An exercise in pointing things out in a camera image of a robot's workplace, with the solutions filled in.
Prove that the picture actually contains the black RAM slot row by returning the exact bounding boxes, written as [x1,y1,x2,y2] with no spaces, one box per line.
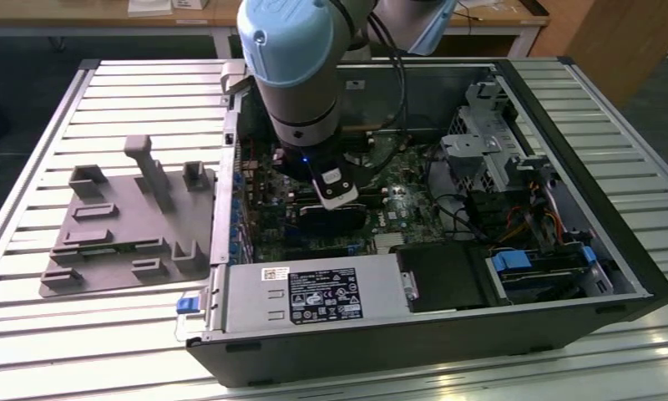
[339,129,375,154]
[360,187,388,208]

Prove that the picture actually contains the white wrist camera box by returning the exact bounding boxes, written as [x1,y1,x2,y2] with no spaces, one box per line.
[310,166,362,211]

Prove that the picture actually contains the small silver heat sink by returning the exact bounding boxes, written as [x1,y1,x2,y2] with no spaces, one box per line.
[374,233,406,254]

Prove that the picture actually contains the grey power supply unit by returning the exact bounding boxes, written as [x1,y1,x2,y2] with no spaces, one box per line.
[221,254,420,331]

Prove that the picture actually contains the white cardboard box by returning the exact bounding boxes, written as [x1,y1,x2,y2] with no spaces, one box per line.
[125,0,175,18]

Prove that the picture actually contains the black graphics card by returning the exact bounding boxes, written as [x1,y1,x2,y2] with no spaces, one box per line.
[295,202,370,233]

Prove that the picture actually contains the wooden cabinet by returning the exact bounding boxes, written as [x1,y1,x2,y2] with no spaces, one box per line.
[534,0,668,109]

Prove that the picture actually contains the black drive bay cover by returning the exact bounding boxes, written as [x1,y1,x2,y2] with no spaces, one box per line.
[392,241,506,314]

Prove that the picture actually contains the green motherboard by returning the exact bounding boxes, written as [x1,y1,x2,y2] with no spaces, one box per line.
[236,124,458,264]

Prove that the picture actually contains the grey metal drive cage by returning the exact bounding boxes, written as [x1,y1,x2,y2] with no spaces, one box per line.
[438,81,556,197]

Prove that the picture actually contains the orange and yellow wires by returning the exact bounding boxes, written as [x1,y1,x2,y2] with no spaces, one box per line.
[498,179,570,256]

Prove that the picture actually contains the grey parts rack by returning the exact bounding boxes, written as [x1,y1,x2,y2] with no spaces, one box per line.
[37,134,219,298]

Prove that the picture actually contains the pale round fan housing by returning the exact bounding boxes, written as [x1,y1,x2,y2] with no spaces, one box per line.
[426,159,470,219]

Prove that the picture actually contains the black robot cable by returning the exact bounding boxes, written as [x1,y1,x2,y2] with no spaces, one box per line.
[364,10,411,130]

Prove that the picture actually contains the hard disk in blue carrier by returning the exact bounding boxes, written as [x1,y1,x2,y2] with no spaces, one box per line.
[488,248,598,304]

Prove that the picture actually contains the wooden desk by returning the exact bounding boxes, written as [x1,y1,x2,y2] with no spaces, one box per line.
[0,0,552,59]

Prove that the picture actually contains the black wires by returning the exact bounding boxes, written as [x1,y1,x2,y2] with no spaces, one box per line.
[431,194,491,244]

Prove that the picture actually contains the black open PC case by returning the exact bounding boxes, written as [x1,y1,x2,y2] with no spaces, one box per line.
[184,57,668,388]

